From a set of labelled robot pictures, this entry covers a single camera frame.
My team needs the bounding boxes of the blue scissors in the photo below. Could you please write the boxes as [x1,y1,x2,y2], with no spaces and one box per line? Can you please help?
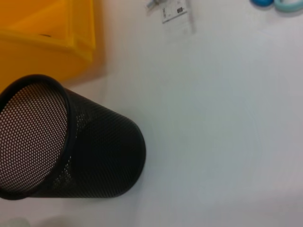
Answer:
[250,0,303,13]

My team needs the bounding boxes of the black mesh pen holder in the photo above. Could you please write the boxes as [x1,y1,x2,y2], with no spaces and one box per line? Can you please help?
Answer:
[0,74,147,201]

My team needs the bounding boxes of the yellow plastic storage bin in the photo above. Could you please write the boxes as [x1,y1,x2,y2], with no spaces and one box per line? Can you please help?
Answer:
[0,0,97,81]

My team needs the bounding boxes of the clear plastic ruler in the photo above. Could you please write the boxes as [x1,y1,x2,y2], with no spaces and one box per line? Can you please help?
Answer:
[161,0,197,35]

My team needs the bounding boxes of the white grey ballpoint pen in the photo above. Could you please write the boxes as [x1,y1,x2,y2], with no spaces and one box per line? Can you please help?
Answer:
[145,0,164,10]

